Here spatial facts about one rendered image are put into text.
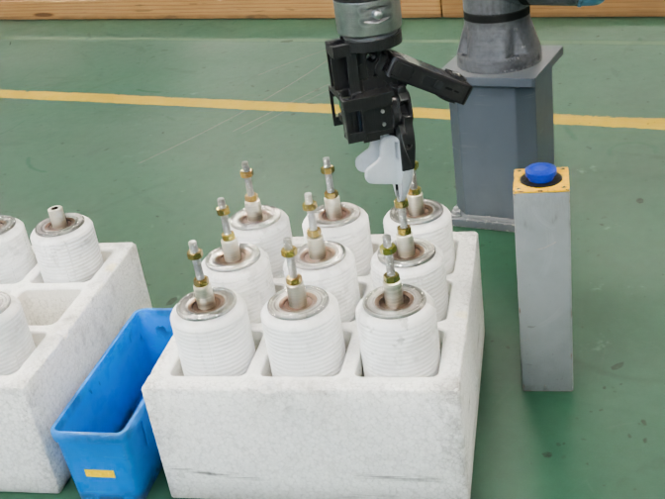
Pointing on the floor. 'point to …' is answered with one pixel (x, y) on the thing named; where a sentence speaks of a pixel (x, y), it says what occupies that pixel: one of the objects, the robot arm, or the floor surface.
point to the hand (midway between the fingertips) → (405, 186)
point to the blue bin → (116, 415)
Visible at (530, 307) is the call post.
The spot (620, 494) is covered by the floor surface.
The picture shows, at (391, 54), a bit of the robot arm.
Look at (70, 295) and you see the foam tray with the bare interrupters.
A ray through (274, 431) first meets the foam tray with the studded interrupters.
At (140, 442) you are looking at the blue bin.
